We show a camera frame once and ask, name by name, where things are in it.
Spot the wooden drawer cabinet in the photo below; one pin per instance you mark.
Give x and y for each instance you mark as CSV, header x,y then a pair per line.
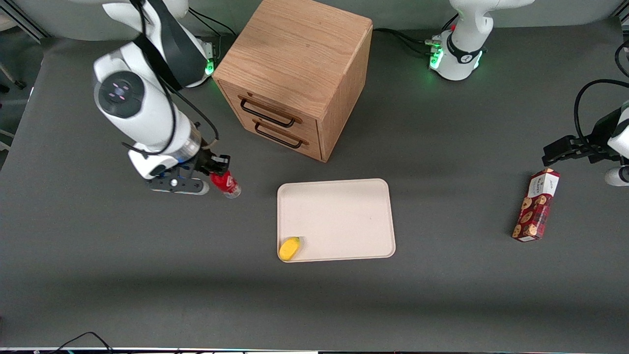
x,y
295,44

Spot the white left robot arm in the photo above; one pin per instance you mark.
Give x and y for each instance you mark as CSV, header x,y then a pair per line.
x,y
462,44

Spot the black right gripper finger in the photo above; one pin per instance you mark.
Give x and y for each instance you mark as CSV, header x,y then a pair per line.
x,y
222,170
223,159

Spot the aluminium frame profile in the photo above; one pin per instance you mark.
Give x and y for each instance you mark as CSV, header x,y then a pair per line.
x,y
22,17

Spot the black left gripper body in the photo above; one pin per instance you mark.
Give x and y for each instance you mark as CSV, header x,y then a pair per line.
x,y
600,132

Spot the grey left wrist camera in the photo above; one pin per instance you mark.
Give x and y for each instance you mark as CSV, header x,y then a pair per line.
x,y
616,176

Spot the red coke bottle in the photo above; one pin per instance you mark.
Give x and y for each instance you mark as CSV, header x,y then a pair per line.
x,y
227,186

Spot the red cookie box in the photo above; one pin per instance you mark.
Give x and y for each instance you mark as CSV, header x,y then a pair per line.
x,y
535,206

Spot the yellow lemon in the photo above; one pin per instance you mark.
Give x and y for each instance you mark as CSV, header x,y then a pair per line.
x,y
289,249

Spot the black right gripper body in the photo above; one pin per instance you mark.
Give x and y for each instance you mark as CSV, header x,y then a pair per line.
x,y
205,162

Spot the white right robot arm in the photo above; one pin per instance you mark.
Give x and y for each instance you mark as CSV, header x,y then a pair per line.
x,y
147,113

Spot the cream rectangular tray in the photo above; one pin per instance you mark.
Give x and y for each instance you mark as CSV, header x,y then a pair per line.
x,y
339,216

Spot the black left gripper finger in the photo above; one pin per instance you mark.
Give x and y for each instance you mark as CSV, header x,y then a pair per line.
x,y
557,146
555,160

